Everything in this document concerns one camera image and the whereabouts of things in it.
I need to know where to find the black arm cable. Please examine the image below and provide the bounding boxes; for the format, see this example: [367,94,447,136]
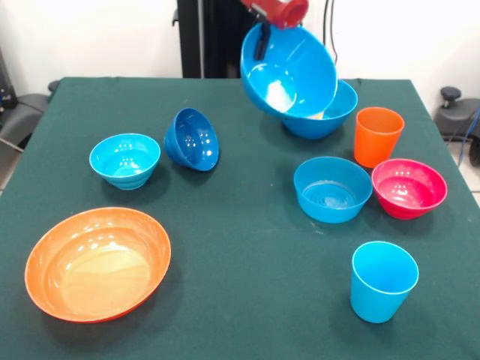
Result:
[322,0,339,63]

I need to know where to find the dark blue plastic bowl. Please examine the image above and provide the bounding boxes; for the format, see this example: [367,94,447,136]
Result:
[163,107,221,173]

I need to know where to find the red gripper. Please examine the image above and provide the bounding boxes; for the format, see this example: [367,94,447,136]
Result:
[239,0,310,62]

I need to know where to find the large blue plastic bowl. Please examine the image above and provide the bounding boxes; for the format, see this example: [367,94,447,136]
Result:
[280,79,359,141]
[239,21,339,119]

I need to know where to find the blue flat-bottomed ringed bowl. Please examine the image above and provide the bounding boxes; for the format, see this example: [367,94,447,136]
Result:
[293,155,374,224]

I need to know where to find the dark green tablecloth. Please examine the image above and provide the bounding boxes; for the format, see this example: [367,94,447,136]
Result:
[0,76,480,360]

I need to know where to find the light blue plastic cup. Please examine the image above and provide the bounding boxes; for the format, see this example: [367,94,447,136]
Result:
[349,241,420,324]

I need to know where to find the large orange plastic bowl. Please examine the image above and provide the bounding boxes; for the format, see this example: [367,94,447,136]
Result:
[24,206,173,323]

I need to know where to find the black equipment base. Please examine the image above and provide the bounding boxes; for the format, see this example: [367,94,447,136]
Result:
[0,48,50,151]
[434,85,480,142]

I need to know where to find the orange plastic cup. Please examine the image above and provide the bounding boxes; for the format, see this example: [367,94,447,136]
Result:
[353,106,406,169]

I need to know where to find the small cyan plastic bowl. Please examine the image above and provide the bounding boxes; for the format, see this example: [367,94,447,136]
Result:
[88,133,162,191]

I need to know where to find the pink plastic bowl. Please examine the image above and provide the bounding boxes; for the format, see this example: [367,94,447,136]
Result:
[371,158,449,221]

